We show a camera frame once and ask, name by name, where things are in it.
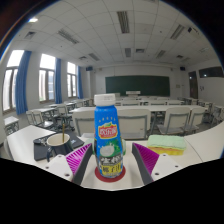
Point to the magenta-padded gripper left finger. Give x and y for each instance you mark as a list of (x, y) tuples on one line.
[(58, 166)]

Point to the yellow sponge with green top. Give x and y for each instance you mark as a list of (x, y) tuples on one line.
[(166, 145)]

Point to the black wall speaker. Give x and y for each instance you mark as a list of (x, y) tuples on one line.
[(182, 68), (89, 68)]

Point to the ceiling projector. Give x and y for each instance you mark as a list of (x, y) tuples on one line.
[(194, 30)]

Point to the group of ceiling lights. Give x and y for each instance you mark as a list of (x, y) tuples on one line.
[(123, 21)]

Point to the blue white-capped drink bottle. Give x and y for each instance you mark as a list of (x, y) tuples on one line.
[(108, 140)]

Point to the wooden stick in mug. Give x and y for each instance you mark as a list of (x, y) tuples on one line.
[(63, 131)]

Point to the dark classroom door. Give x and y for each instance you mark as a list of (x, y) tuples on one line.
[(193, 85)]

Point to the dark high wall window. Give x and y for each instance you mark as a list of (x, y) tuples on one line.
[(211, 72)]

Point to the black flat notebook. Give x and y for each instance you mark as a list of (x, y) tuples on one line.
[(40, 150)]

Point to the green chalkboard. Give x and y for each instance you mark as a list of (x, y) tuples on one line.
[(136, 85)]

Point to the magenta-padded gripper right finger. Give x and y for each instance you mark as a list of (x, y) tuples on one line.
[(166, 166)]

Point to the blue curtain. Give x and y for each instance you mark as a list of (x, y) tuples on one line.
[(80, 83), (58, 81), (22, 83)]

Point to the group of classroom chairs and desks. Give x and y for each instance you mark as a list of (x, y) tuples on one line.
[(133, 121)]

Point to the white-framed window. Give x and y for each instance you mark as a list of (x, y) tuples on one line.
[(46, 80), (71, 81)]

